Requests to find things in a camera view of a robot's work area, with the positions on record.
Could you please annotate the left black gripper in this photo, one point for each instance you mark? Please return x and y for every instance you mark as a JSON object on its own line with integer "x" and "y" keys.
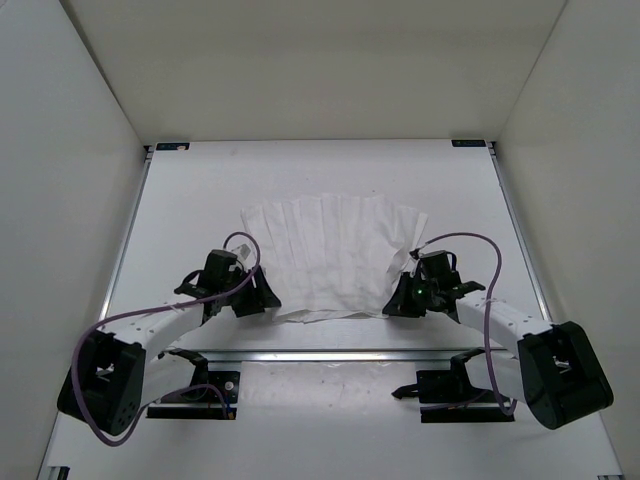
{"x": 259, "y": 296}

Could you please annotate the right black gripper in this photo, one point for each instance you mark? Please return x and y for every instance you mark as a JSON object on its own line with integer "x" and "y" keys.
{"x": 399, "y": 304}

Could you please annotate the white pleated skirt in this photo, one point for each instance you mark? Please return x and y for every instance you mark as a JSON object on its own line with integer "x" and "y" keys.
{"x": 333, "y": 256}

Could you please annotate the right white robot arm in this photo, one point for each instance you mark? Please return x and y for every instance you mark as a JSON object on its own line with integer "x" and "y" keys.
{"x": 551, "y": 368}

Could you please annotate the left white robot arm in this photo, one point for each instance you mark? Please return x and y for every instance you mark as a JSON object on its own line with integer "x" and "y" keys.
{"x": 123, "y": 366}

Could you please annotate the right blue corner label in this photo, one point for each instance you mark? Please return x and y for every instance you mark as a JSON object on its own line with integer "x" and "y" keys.
{"x": 468, "y": 143}

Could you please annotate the blue corner label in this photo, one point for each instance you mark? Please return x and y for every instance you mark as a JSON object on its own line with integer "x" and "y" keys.
{"x": 172, "y": 146}
{"x": 468, "y": 143}

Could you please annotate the left blue corner label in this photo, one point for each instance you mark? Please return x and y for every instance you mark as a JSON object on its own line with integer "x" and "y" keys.
{"x": 172, "y": 146}

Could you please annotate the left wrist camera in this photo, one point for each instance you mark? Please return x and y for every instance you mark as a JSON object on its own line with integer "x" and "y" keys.
{"x": 243, "y": 251}

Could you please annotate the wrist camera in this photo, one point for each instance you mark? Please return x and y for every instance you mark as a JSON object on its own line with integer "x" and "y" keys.
{"x": 243, "y": 251}
{"x": 416, "y": 255}

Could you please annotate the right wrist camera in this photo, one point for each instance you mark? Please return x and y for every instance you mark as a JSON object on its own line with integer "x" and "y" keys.
{"x": 416, "y": 255}

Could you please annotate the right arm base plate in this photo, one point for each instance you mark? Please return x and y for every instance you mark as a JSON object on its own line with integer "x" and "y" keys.
{"x": 443, "y": 400}

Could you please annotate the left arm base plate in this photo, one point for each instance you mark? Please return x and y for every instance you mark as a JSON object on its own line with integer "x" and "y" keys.
{"x": 202, "y": 404}

